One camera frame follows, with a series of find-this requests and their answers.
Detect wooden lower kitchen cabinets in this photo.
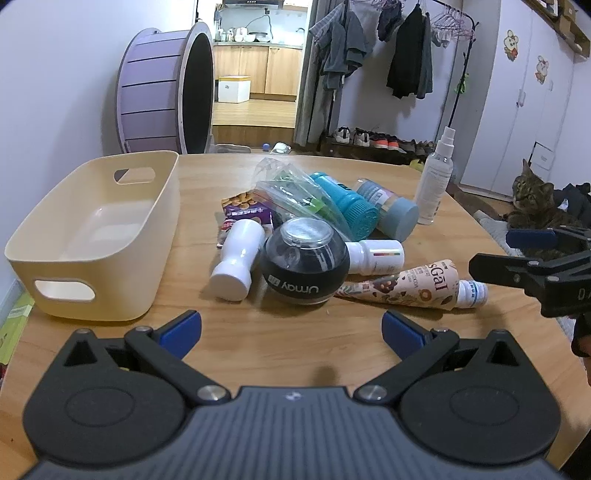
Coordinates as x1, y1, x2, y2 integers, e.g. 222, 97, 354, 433
213, 45, 303, 97

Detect green box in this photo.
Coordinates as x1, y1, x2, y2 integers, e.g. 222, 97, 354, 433
0, 291, 36, 365

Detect black cloth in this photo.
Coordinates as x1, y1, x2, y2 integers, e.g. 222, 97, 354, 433
553, 182, 591, 214

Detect teal plastic bottle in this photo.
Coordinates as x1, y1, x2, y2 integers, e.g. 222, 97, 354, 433
309, 172, 380, 241

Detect clear zip bag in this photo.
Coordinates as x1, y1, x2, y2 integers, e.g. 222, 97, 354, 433
253, 157, 354, 243

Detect clear spray bottle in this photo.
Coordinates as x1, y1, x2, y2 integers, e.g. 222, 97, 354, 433
413, 127, 457, 226

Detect purple snack packet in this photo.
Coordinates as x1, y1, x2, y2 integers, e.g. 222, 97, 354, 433
216, 191, 275, 247

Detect small white blue-label bottle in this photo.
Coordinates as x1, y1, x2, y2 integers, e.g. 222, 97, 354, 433
455, 279, 489, 309

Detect white box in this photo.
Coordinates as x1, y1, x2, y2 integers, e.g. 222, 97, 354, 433
218, 75, 251, 103

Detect cream plastic basket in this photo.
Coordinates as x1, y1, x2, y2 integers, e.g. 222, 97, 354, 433
4, 150, 181, 322

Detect black gyro ball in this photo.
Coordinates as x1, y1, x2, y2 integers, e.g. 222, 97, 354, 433
259, 217, 351, 306

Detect tabby cat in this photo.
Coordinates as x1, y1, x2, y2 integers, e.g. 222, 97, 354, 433
502, 158, 591, 232

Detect dark hanging shorts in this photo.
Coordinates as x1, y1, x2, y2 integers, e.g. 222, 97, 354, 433
376, 2, 404, 42

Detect cardboard boxes on wardrobe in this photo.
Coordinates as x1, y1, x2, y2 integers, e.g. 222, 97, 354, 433
524, 0, 591, 58

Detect white wardrobe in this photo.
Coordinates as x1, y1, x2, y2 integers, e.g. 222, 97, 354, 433
462, 0, 591, 195

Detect grey-blue capped jar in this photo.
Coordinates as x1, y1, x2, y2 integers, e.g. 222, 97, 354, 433
353, 178, 420, 241

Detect white pill bottle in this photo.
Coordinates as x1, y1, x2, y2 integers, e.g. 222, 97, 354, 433
345, 239, 406, 275

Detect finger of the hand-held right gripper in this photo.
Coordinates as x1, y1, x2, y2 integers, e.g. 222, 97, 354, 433
505, 225, 591, 254
468, 252, 552, 292

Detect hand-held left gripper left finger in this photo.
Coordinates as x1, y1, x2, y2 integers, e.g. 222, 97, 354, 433
55, 310, 232, 407

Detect printed snack tube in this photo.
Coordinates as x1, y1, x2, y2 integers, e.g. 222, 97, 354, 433
335, 258, 461, 310

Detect white waisted plastic bottle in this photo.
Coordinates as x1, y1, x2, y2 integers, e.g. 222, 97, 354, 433
209, 219, 267, 302

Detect black clothes rack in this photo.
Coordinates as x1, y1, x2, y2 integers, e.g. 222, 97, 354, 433
323, 0, 476, 158

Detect wooden desk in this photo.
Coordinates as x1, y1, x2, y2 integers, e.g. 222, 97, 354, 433
0, 152, 589, 480

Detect purple cat wheel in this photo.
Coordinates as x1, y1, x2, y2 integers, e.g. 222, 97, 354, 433
115, 21, 217, 155

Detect grey curtain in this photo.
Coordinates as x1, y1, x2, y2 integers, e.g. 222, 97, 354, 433
294, 0, 342, 148

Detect dishes on kitchen counter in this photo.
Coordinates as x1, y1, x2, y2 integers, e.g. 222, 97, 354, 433
215, 25, 278, 44

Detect grey cat bed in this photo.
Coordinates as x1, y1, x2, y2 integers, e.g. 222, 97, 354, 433
475, 210, 525, 257

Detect row of shoes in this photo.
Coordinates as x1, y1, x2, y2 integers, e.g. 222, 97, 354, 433
332, 127, 437, 155

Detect bunch of clothes hangers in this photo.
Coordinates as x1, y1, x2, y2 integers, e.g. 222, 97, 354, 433
431, 7, 468, 48

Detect black hanging jacket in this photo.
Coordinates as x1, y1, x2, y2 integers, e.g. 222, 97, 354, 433
386, 4, 433, 100

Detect brown floor mat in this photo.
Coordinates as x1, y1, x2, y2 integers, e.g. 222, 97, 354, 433
455, 182, 515, 217

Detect black shoe rack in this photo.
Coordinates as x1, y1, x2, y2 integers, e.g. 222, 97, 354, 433
318, 136, 439, 165

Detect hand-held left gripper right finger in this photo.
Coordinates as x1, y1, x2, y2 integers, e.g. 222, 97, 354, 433
353, 309, 529, 407

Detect grey hanging clothes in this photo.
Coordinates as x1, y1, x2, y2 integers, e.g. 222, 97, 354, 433
308, 2, 375, 90

